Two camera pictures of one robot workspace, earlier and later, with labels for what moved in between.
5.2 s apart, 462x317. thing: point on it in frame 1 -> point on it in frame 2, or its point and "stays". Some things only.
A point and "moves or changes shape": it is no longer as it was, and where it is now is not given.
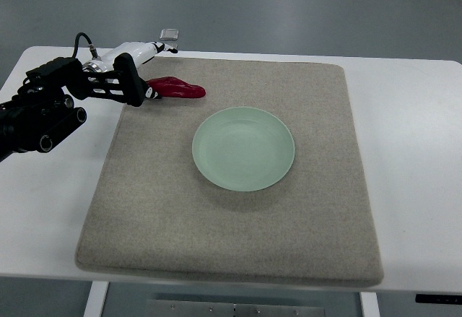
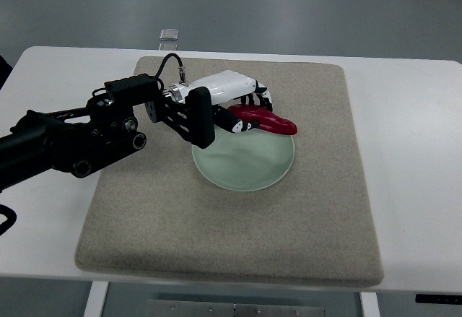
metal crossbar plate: x=180 y=308 stays
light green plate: x=243 y=149 stays
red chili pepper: x=171 y=87 moves or changes shape
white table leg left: x=96 y=299 stays
